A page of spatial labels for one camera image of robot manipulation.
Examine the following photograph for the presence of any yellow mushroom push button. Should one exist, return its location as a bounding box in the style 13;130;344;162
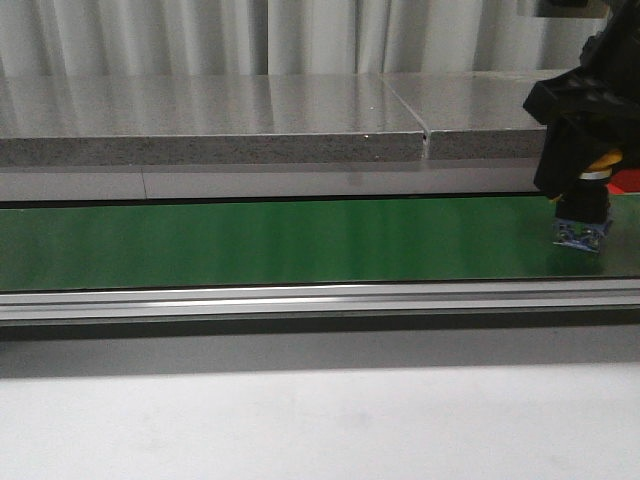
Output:
553;149;623;253

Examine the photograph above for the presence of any green conveyor belt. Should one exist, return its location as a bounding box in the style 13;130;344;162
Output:
1;195;639;292

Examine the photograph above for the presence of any red plastic bin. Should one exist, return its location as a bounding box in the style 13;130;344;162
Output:
607;169;640;195

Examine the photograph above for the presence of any aluminium conveyor side rail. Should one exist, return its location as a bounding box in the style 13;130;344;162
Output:
1;278;639;326

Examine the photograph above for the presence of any grey stone slab right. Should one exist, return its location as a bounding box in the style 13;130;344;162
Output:
382;70;560;160

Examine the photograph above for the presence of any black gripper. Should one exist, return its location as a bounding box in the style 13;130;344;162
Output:
524;1;639;199

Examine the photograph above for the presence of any grey stone slab left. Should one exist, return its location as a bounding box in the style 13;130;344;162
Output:
1;75;424;167

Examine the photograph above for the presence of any white panel under slabs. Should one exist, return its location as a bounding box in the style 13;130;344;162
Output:
1;158;536;202

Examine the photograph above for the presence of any white pleated curtain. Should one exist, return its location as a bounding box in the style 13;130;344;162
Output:
1;1;604;77

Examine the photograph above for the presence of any grey stone slab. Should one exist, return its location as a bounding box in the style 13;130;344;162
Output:
382;70;560;160
1;75;424;167

